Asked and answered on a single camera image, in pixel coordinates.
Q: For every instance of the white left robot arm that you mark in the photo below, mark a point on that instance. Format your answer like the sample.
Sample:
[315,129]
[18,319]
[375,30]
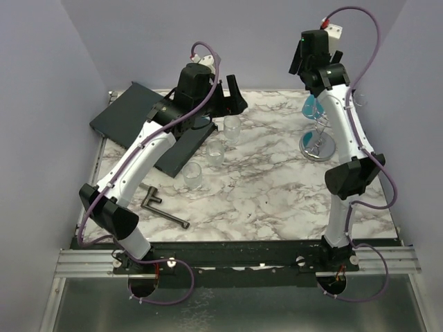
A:
[106,203]

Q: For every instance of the blue wine glass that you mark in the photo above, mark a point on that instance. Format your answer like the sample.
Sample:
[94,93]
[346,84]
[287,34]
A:
[313,110]

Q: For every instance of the dark grey flat box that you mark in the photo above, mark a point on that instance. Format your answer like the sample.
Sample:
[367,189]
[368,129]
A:
[123,119]

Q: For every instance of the chrome wine glass rack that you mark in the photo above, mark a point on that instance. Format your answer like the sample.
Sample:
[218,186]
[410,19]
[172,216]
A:
[339,135]

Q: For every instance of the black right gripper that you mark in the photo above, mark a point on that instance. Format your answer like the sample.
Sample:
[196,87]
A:
[297,62]

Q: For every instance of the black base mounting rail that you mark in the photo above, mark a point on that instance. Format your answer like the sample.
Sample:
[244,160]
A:
[237,264]

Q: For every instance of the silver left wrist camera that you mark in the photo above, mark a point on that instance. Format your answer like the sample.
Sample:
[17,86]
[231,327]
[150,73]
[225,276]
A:
[207,60]

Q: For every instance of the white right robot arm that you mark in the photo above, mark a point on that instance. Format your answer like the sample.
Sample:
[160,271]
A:
[346,182]

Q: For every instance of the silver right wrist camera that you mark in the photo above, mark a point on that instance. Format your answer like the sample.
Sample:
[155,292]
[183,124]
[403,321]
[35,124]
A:
[334,34]

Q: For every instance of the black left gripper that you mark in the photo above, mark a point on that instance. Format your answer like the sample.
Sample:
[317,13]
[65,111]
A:
[229,105]

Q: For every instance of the aluminium extrusion frame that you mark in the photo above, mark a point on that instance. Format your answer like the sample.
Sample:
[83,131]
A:
[75,264]

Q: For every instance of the clear ribbed wine glass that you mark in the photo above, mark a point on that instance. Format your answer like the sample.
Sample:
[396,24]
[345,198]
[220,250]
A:
[215,153]

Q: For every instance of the dark metal T-handle tool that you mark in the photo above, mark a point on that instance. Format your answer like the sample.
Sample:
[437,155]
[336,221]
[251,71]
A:
[151,198]

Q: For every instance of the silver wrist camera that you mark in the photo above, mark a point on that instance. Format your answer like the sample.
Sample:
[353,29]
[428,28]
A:
[207,60]
[334,34]

